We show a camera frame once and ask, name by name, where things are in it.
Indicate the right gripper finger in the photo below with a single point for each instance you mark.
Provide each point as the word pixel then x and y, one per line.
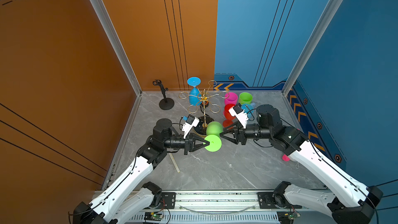
pixel 229 137
pixel 230 128

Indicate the red wine glass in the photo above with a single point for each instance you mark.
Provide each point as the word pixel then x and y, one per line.
pixel 229 118

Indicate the blue wine glass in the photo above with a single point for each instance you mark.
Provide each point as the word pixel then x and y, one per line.
pixel 249 110
pixel 193 95

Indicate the plush toy pink green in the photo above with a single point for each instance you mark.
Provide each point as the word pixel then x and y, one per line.
pixel 287 158

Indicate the green wine glass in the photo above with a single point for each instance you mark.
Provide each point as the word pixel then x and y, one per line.
pixel 245 98
pixel 213 131

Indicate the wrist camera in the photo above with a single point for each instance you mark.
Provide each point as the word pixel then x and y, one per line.
pixel 190 122
pixel 237 112

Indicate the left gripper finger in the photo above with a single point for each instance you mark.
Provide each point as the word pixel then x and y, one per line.
pixel 198 147
pixel 198 140

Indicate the gold wine glass rack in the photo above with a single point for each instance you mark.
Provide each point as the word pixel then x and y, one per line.
pixel 204 106

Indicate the magenta wine glass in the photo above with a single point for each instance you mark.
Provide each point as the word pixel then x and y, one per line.
pixel 230 98

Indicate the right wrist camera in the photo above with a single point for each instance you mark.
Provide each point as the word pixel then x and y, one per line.
pixel 237 112

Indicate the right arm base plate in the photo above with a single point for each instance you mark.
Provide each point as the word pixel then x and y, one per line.
pixel 266 199

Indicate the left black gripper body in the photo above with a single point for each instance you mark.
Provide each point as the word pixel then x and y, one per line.
pixel 187 143

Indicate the wooden ruler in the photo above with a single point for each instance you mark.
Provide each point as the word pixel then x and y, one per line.
pixel 174 163

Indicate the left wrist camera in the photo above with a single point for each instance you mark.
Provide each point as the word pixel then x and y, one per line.
pixel 190 122

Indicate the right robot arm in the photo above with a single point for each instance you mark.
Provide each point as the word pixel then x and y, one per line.
pixel 293 142

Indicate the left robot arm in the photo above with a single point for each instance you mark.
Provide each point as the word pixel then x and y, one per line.
pixel 115 205

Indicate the right circuit board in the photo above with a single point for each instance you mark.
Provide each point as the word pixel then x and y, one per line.
pixel 287 217

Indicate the aluminium front rail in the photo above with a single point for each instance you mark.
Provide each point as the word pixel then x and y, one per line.
pixel 217 202

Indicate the left circuit board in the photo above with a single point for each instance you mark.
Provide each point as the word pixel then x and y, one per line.
pixel 153 218

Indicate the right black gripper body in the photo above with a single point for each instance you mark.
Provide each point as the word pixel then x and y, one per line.
pixel 241 137

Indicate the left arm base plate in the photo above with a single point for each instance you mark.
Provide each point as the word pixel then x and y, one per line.
pixel 165 199

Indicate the black phone stand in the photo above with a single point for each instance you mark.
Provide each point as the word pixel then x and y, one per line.
pixel 166 103

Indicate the circuit board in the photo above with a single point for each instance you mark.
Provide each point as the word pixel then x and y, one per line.
pixel 153 218
pixel 287 217

